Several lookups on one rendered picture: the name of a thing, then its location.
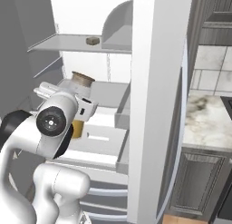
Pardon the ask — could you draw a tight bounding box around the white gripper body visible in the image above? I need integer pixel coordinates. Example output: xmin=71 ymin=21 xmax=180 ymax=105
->
xmin=33 ymin=81 xmax=77 ymax=100

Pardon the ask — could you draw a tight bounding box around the glass fridge shelf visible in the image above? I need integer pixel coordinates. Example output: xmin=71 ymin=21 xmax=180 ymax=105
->
xmin=27 ymin=33 xmax=133 ymax=55

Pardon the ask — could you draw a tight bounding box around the grey fridge shelf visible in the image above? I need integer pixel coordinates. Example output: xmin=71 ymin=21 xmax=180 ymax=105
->
xmin=55 ymin=78 xmax=131 ymax=131

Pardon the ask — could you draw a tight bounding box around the white fridge shelf with slot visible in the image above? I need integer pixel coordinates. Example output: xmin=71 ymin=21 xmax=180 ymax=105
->
xmin=44 ymin=123 xmax=131 ymax=175

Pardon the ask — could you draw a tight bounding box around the grey curved shelf divider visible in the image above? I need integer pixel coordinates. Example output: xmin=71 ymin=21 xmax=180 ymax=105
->
xmin=101 ymin=0 xmax=134 ymax=52

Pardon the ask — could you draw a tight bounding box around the white jar with tan lid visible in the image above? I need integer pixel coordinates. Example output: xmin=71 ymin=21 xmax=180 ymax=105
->
xmin=70 ymin=71 xmax=96 ymax=99

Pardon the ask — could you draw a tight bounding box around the yellow jar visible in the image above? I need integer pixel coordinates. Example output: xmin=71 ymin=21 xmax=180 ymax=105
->
xmin=71 ymin=120 xmax=84 ymax=140

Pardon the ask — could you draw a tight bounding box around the grey fridge door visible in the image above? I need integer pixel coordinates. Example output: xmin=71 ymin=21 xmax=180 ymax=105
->
xmin=0 ymin=0 xmax=65 ymax=120

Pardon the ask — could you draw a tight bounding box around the small olive brown food block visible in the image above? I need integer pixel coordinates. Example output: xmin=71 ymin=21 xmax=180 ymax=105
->
xmin=85 ymin=36 xmax=102 ymax=46

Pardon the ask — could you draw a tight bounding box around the white fridge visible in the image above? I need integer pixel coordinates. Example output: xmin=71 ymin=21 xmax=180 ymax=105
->
xmin=0 ymin=0 xmax=194 ymax=224

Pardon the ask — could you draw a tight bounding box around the white fridge door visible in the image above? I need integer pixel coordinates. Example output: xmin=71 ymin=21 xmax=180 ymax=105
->
xmin=126 ymin=0 xmax=195 ymax=224

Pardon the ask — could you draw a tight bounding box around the grey fridge drawer front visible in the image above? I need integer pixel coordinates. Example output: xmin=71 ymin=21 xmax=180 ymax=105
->
xmin=79 ymin=179 xmax=129 ymax=223

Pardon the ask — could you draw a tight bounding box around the grey base cupboard door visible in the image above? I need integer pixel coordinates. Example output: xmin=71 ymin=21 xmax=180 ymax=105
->
xmin=168 ymin=147 xmax=232 ymax=221

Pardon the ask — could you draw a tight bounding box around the black hob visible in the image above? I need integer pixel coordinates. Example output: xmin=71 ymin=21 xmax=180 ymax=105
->
xmin=219 ymin=95 xmax=232 ymax=121

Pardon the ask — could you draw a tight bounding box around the dark oven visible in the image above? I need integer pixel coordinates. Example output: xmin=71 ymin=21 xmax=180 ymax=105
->
xmin=208 ymin=177 xmax=232 ymax=224

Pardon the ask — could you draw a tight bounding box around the pale curved fridge door handle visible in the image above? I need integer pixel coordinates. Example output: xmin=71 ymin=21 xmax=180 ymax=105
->
xmin=154 ymin=36 xmax=190 ymax=224

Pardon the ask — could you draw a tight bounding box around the grey wall cupboard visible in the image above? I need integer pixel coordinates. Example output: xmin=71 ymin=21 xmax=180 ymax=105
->
xmin=198 ymin=0 xmax=232 ymax=47

